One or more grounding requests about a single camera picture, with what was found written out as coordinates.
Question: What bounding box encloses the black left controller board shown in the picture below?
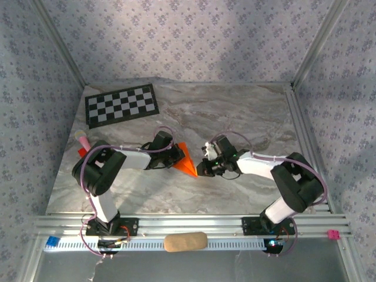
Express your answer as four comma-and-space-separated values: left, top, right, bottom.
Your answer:
98, 239, 132, 255

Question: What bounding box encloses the white slotted cable duct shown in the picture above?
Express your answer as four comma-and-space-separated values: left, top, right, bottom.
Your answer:
43, 237, 270, 252

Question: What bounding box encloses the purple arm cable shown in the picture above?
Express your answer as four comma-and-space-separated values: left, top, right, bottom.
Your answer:
210, 130, 328, 259
79, 126, 177, 259

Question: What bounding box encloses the long aluminium mounting rail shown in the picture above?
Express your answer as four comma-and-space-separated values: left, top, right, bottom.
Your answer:
32, 213, 352, 239

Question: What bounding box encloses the tan cork oval pad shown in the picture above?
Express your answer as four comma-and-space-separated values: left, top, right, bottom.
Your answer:
163, 231, 209, 253

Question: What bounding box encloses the aluminium side rail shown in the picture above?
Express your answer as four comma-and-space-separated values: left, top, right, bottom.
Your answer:
283, 85, 334, 214

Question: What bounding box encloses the orange paper sheet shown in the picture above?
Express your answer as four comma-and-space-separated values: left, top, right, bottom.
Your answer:
172, 142, 198, 178

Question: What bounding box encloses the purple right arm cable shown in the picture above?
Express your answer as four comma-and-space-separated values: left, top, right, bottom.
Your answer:
210, 130, 328, 259

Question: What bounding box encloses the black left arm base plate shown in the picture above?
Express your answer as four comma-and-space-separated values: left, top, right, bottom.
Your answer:
85, 217, 139, 237

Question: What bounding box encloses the black and white checkerboard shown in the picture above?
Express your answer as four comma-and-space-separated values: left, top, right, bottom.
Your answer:
84, 83, 160, 130

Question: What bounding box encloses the black controller board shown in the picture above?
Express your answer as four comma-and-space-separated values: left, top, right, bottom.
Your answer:
263, 238, 286, 254
98, 239, 132, 255

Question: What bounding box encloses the aluminium frame post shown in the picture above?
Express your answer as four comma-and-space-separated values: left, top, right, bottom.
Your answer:
292, 0, 351, 90
29, 0, 88, 90

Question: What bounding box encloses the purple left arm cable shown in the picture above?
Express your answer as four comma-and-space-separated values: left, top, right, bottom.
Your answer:
79, 126, 177, 259

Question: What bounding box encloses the black right controller board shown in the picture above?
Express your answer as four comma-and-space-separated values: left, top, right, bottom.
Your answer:
263, 238, 286, 254

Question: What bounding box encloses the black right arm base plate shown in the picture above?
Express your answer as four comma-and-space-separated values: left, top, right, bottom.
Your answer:
241, 216, 296, 236

